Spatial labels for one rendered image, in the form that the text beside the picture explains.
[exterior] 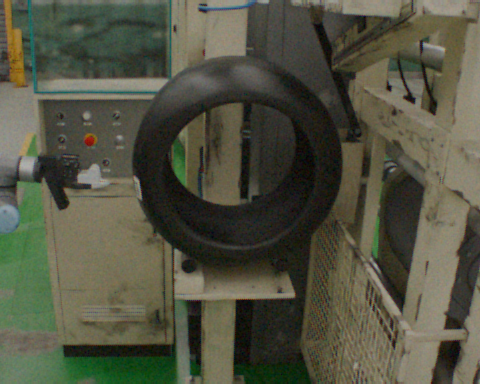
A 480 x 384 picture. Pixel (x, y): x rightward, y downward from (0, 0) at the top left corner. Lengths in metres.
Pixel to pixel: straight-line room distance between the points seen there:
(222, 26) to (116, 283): 1.26
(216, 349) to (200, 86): 1.19
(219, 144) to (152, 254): 0.74
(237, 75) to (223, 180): 0.57
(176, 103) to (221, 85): 0.12
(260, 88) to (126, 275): 1.31
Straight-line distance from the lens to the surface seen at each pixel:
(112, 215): 2.33
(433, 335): 1.28
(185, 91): 1.42
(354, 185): 1.91
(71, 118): 2.28
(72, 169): 1.58
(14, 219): 1.52
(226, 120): 1.83
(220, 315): 2.15
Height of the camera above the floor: 1.68
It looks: 21 degrees down
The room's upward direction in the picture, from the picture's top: 2 degrees clockwise
